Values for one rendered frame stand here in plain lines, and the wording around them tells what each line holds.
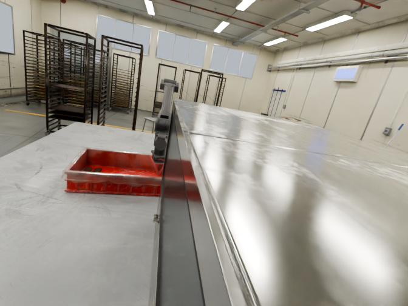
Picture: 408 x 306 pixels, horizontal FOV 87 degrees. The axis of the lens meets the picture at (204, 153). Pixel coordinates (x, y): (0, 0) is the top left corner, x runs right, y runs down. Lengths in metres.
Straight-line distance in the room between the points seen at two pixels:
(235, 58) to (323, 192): 8.82
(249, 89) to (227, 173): 9.01
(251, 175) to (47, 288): 0.64
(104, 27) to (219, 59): 4.09
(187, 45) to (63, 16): 4.07
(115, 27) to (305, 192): 8.77
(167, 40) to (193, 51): 0.98
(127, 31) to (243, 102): 4.93
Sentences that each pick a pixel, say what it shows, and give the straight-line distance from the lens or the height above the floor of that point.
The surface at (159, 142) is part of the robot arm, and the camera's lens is 0.99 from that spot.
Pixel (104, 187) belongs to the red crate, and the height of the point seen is 0.85.
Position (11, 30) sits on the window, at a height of 1.75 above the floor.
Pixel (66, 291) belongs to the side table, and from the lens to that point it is 0.71.
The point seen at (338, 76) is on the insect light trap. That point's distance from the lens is 6.14.
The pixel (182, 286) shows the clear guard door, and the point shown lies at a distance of 0.19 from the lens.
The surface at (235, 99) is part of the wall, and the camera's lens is 9.00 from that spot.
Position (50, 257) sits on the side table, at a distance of 0.80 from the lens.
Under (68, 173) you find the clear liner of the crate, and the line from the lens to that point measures 1.04.
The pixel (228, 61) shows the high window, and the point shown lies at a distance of 8.88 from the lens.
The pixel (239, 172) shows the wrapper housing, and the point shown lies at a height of 1.30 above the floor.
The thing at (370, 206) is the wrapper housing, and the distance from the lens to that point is 0.20.
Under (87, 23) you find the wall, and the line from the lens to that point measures 9.08.
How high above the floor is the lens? 1.36
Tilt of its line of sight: 17 degrees down
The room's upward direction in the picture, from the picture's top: 12 degrees clockwise
